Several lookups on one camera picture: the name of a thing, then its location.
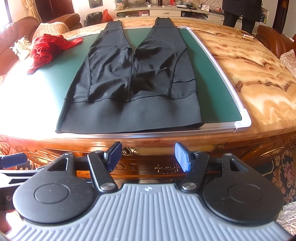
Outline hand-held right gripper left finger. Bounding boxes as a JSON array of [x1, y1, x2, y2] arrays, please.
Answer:
[[38, 141, 122, 192]]

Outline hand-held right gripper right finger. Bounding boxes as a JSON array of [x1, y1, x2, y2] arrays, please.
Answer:
[[175, 142, 250, 192]]

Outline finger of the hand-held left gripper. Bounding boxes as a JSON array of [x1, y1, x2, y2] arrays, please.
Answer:
[[0, 153, 27, 168]]

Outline black pants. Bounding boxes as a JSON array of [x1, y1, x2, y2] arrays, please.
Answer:
[[55, 17, 204, 134]]

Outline floral patterned carpet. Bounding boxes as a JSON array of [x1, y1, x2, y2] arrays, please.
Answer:
[[266, 148, 296, 209]]

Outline white lace-up shoes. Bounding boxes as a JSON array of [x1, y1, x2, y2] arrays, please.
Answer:
[[10, 36, 35, 61]]

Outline red garment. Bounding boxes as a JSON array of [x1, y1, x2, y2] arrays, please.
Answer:
[[26, 34, 83, 75]]

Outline brown leather sofa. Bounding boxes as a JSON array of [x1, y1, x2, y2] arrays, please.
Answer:
[[0, 13, 81, 77]]

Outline black bag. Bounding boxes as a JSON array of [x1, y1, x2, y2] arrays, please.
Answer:
[[84, 11, 103, 27]]

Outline beige lace sofa cover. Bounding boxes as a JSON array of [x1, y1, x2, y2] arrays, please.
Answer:
[[32, 22, 70, 41]]

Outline beige lace cushion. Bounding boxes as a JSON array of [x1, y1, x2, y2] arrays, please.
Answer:
[[280, 50, 296, 79]]

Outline pale TV cabinet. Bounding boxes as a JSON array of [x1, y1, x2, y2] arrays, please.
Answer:
[[116, 3, 271, 25]]

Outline brown leather armchair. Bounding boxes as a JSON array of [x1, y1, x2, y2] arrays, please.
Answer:
[[255, 24, 296, 58]]

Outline gold curtain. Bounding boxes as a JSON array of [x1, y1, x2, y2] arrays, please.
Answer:
[[22, 0, 38, 20]]

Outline dark wooden door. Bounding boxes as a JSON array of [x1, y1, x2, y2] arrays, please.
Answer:
[[35, 0, 75, 18], [273, 0, 289, 34]]

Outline green board with metal frame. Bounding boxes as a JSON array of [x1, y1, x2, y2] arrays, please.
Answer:
[[0, 25, 252, 139]]

